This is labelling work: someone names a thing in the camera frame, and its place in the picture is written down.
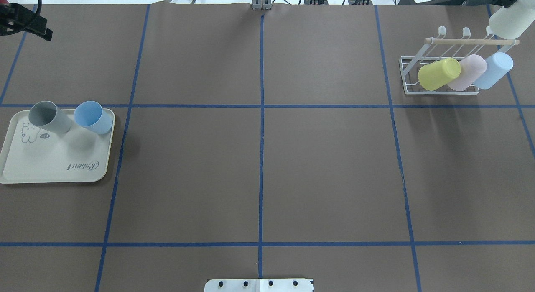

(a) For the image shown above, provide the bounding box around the cream plastic cup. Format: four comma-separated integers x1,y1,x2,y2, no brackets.
489,0,535,40

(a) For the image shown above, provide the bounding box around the light blue plastic cup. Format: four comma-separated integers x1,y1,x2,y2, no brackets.
474,52,514,90

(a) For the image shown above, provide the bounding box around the pink plastic cup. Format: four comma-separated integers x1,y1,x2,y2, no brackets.
448,54,487,92

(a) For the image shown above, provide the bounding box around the yellow plastic cup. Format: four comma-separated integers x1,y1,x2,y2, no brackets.
417,58,461,91

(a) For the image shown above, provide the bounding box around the grey plastic cup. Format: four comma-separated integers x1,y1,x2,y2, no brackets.
28,101,72,134

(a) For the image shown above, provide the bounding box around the cream plastic tray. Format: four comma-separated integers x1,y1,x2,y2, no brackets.
0,110,114,184

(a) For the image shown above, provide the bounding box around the white wire cup rack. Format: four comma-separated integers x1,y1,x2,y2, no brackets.
399,26,520,95

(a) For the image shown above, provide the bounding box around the aluminium frame post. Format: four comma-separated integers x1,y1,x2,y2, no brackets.
252,0,273,10

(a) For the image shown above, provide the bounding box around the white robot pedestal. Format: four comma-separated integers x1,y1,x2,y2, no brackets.
204,278,315,292

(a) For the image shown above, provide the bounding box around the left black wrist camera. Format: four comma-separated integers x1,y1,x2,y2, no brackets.
0,3,53,41

